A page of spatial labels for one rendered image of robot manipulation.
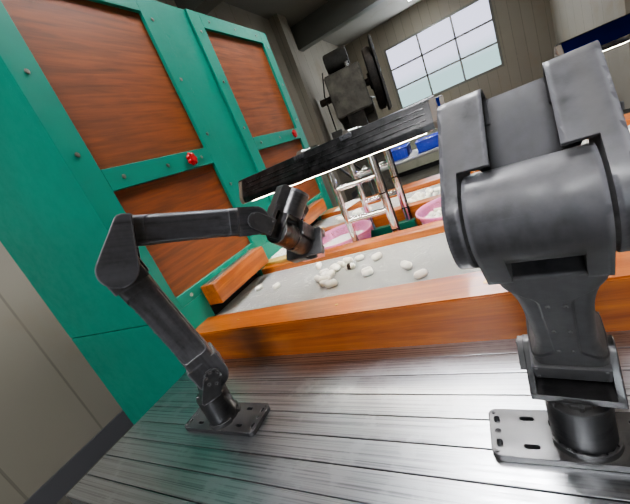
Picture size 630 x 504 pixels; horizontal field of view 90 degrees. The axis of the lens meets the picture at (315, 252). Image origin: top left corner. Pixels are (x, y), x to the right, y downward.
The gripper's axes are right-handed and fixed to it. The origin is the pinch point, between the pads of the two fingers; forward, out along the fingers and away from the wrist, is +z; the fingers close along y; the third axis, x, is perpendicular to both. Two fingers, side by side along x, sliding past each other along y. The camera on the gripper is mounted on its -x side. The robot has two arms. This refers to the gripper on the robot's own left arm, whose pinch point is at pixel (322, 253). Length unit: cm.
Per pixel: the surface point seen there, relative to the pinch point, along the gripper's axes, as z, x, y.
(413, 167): 507, -332, 66
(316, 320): -6.4, 18.1, -1.1
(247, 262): 11.2, -7.8, 37.3
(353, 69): 279, -387, 85
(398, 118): -4.4, -27.8, -25.8
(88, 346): -12, 18, 90
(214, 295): -1.3, 5.7, 39.0
